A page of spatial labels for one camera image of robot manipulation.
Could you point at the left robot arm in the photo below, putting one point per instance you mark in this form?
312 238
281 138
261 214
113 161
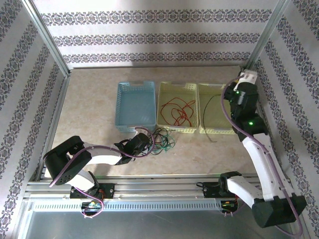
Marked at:
99 158

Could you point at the yellow plastic basket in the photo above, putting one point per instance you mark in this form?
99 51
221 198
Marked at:
169 90
214 117

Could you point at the aluminium corner post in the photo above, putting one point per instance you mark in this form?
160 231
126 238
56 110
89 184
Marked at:
266 35
47 37

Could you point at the grey metal sheet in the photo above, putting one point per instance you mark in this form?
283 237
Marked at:
154 224

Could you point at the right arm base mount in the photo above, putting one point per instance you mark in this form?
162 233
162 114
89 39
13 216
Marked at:
210 190

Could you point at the aluminium side rail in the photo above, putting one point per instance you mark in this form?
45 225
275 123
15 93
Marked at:
59 104
271 149

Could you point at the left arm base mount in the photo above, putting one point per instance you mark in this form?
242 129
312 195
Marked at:
108 191

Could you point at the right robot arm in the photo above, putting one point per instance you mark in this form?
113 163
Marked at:
261 169

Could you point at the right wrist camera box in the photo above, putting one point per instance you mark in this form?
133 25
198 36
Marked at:
249 76

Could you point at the blue plastic basket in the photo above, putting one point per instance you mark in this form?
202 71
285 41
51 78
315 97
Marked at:
135 107

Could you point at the aluminium rail frame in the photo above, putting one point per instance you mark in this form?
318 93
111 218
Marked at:
159 185

